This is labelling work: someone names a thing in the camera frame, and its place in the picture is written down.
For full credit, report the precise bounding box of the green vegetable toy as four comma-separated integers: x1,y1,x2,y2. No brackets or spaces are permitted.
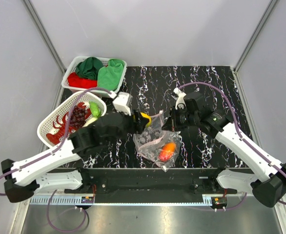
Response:
89,101,102,117

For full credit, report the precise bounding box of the black marble pattern mat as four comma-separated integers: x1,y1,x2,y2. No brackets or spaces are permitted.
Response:
35,65,270,176

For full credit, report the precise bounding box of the purple grape bunch toy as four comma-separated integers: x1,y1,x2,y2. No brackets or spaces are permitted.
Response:
69,107,91,129

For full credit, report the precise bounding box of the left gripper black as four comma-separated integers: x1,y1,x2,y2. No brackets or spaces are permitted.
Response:
105,107,148,147

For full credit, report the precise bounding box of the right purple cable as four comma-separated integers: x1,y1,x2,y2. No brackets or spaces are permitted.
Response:
174,82,286,212

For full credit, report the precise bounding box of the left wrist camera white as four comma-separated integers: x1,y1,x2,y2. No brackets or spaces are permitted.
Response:
113,92,132,116

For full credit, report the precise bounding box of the white perforated empty basket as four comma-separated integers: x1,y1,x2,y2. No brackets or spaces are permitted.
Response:
37,91,107,148

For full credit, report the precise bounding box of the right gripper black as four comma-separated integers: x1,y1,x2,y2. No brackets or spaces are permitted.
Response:
162,105,199,132

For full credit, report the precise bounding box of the white basket with cloths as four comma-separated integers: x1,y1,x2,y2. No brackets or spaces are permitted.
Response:
61,56,127,93

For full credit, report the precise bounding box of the white slotted cable duct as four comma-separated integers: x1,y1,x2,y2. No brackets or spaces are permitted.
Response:
30,195,227,207

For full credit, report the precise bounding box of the dark green cloth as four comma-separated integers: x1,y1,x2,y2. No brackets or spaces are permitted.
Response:
75,57,103,80

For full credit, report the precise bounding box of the clear zip top bag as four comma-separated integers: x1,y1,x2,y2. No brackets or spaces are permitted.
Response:
133,113,181,172

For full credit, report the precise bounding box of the yellow fruit toy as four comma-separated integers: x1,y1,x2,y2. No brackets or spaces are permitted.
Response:
141,112,152,128

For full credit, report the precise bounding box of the aluminium frame rail front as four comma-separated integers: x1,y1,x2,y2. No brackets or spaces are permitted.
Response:
20,176,285,195

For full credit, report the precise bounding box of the purple cable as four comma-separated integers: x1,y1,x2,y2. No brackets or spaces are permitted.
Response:
0,88,117,231
174,82,286,212

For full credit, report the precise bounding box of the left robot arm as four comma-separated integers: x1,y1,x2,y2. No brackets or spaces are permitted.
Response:
1,111,151,203

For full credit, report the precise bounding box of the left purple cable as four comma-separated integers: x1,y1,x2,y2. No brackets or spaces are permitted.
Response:
0,88,117,231

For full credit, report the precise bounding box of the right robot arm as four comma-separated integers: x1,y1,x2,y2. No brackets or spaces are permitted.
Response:
162,88,286,208

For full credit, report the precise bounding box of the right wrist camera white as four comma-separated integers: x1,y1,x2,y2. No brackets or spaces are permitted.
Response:
171,88,186,110

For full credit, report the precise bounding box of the red lobster toy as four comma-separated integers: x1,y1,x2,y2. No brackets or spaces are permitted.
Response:
44,102,91,146

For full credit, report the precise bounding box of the white radish toy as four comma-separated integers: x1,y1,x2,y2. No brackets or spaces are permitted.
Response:
83,117,98,127

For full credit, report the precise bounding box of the red cloth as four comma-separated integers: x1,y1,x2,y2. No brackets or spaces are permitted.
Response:
67,72,97,89

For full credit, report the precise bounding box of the light green cloth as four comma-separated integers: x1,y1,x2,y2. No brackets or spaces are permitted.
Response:
97,58,124,91

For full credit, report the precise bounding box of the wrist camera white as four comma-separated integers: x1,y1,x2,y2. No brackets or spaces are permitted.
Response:
171,88,186,110
113,92,132,116

